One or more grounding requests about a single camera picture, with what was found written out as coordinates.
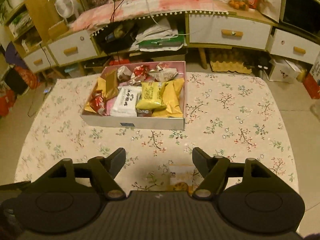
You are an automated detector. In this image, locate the red orange snack packet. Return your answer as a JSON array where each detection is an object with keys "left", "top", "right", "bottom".
[{"left": 89, "top": 90, "right": 106, "bottom": 115}]

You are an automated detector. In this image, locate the white pecan snack packet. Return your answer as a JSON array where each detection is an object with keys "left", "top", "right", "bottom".
[{"left": 110, "top": 86, "right": 142, "bottom": 117}]

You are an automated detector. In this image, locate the yellow snack packet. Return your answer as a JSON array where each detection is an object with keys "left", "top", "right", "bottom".
[{"left": 136, "top": 82, "right": 167, "bottom": 111}]

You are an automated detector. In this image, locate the gold snack packet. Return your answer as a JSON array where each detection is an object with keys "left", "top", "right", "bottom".
[{"left": 101, "top": 69, "right": 119, "bottom": 100}]

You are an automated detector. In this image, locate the clear cookie packet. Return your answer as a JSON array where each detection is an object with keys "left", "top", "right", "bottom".
[{"left": 167, "top": 165, "right": 203, "bottom": 195}]

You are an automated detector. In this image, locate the pink snack bar packet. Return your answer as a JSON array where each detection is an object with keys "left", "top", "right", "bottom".
[{"left": 105, "top": 97, "right": 117, "bottom": 116}]

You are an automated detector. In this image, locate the red snack pouch white label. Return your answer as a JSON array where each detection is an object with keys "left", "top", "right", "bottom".
[{"left": 127, "top": 64, "right": 150, "bottom": 86}]

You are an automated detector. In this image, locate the floral tablecloth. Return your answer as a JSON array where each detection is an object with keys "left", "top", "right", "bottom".
[{"left": 15, "top": 73, "right": 298, "bottom": 192}]

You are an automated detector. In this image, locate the yellow paper liner left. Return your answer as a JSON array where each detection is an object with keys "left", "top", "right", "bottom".
[{"left": 84, "top": 77, "right": 106, "bottom": 114}]

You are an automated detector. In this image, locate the yellow paper liner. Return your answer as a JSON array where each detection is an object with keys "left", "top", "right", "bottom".
[
  {"left": 84, "top": 77, "right": 106, "bottom": 114},
  {"left": 152, "top": 78, "right": 184, "bottom": 118}
]

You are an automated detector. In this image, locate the yellow paper liner right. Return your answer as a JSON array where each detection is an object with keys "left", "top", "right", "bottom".
[{"left": 152, "top": 78, "right": 184, "bottom": 118}]

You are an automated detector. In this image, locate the pink cardboard box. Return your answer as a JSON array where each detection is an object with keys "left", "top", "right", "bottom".
[{"left": 81, "top": 61, "right": 186, "bottom": 130}]

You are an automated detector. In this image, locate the yellow egg tray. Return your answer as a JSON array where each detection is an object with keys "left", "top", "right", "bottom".
[{"left": 209, "top": 49, "right": 252, "bottom": 75}]

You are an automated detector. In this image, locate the white paper bag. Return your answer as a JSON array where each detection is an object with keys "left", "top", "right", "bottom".
[{"left": 267, "top": 56, "right": 302, "bottom": 83}]

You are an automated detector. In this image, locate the small white drawer far left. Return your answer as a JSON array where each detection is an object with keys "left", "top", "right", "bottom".
[{"left": 23, "top": 47, "right": 57, "bottom": 73}]

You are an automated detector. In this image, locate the stack of papers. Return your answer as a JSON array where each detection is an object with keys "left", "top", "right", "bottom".
[{"left": 130, "top": 17, "right": 185, "bottom": 52}]

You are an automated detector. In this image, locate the white drawer right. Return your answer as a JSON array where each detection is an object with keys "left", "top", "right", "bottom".
[{"left": 267, "top": 29, "right": 319, "bottom": 64}]

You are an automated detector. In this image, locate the pink table runner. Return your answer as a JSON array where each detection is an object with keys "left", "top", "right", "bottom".
[{"left": 69, "top": 0, "right": 228, "bottom": 32}]

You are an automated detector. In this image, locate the white drawer wooden handle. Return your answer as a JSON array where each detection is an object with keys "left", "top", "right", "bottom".
[{"left": 186, "top": 14, "right": 272, "bottom": 50}]

